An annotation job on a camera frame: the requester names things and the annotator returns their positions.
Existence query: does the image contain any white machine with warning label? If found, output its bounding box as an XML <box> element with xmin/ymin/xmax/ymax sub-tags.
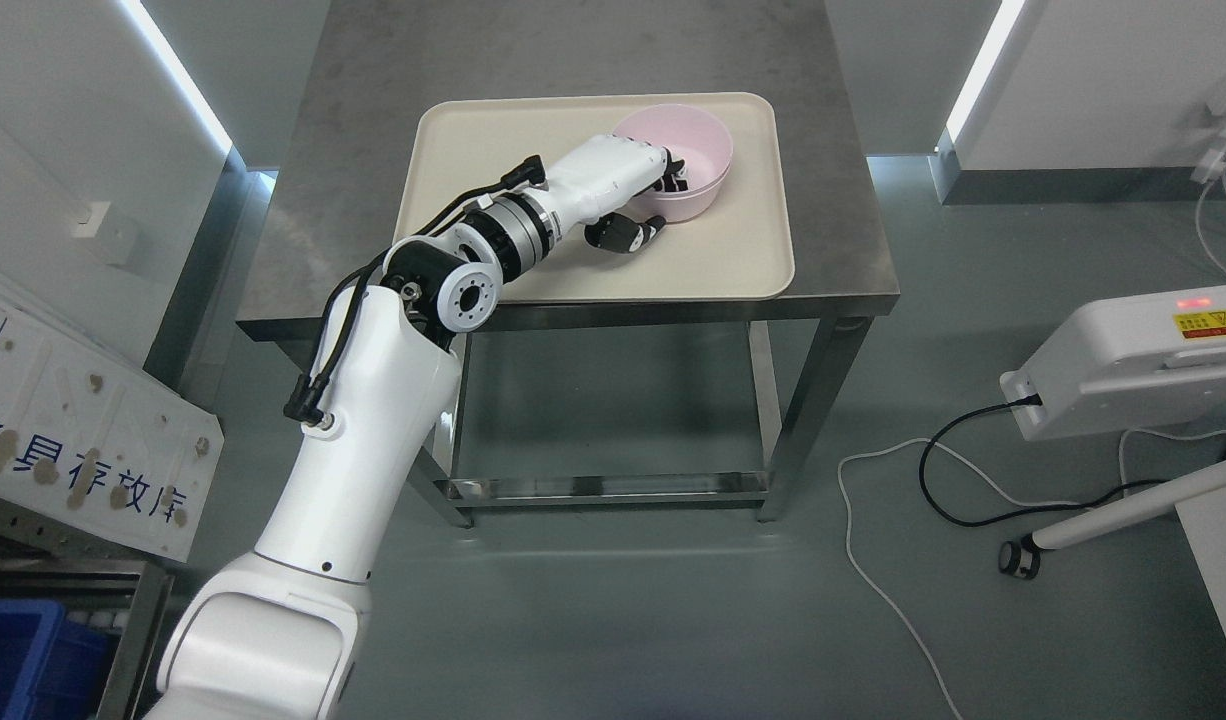
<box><xmin>1000</xmin><ymin>285</ymin><xmax>1226</xmax><ymax>442</ymax></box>

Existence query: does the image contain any stainless steel table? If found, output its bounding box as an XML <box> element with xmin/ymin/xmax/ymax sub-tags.
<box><xmin>237</xmin><ymin>1</ymin><xmax>900</xmax><ymax>521</ymax></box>

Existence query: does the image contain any white stand leg with caster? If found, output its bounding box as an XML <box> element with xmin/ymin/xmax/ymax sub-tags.
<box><xmin>997</xmin><ymin>459</ymin><xmax>1226</xmax><ymax>580</ymax></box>

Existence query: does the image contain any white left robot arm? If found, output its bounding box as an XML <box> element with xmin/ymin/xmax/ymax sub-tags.
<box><xmin>147</xmin><ymin>156</ymin><xmax>557</xmax><ymax>719</ymax></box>

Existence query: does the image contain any white plug adapter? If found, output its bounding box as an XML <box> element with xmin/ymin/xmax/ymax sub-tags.
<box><xmin>1190</xmin><ymin>65</ymin><xmax>1226</xmax><ymax>184</ymax></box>

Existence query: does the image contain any blue plastic bin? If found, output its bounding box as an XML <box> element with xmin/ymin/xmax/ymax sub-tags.
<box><xmin>0</xmin><ymin>600</ymin><xmax>109</xmax><ymax>719</ymax></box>

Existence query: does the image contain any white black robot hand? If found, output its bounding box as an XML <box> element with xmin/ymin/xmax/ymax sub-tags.
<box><xmin>527</xmin><ymin>135</ymin><xmax>689</xmax><ymax>255</ymax></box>

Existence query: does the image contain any white wall socket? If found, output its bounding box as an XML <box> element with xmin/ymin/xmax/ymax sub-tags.
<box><xmin>72</xmin><ymin>201</ymin><xmax>113</xmax><ymax>240</ymax></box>

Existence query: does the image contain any white floor cable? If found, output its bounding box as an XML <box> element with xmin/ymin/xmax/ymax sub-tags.
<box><xmin>839</xmin><ymin>437</ymin><xmax>1074</xmax><ymax>720</ymax></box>

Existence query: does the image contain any pink bowl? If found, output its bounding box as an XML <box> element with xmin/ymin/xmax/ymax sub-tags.
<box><xmin>613</xmin><ymin>102</ymin><xmax>736</xmax><ymax>224</ymax></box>

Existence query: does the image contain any beige plastic tray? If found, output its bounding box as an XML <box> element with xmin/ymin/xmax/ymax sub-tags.
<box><xmin>395</xmin><ymin>92</ymin><xmax>794</xmax><ymax>319</ymax></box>

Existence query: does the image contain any black power cable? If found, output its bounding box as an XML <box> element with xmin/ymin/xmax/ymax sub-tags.
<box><xmin>920</xmin><ymin>397</ymin><xmax>1166</xmax><ymax>527</ymax></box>

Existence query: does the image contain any metal shelf rack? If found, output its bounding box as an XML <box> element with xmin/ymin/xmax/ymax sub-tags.
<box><xmin>0</xmin><ymin>498</ymin><xmax>174</xmax><ymax>719</ymax></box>

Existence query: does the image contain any white sign board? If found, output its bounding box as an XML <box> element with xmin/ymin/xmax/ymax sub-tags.
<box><xmin>0</xmin><ymin>274</ymin><xmax>224</xmax><ymax>562</ymax></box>

